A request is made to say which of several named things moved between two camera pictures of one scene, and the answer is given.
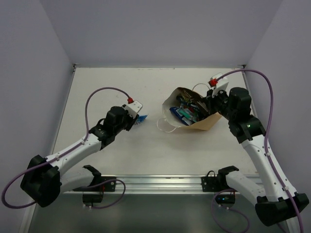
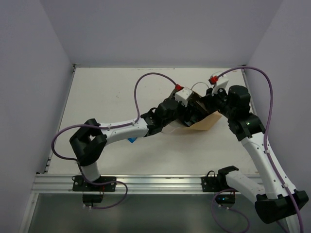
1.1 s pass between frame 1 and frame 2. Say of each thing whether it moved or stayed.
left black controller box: stayed
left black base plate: stayed
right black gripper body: stayed
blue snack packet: moved
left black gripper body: moved
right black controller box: stayed
